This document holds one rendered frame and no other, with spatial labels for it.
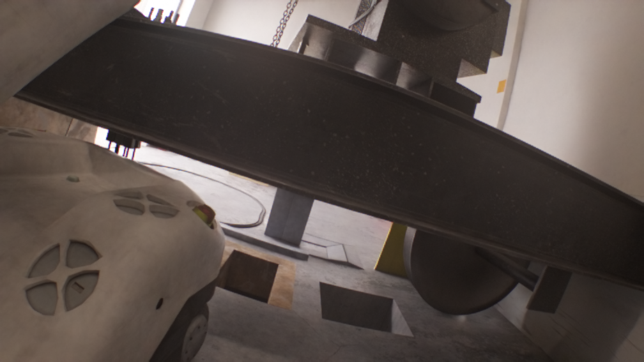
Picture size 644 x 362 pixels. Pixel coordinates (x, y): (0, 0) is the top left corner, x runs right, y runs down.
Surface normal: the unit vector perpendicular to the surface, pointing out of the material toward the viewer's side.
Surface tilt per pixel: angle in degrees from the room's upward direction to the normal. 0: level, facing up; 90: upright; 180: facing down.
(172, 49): 90
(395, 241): 90
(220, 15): 90
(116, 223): 38
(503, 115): 90
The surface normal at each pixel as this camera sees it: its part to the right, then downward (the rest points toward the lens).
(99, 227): 0.14, -0.72
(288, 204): 0.22, 0.15
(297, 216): -0.10, 0.05
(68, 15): 0.94, 0.29
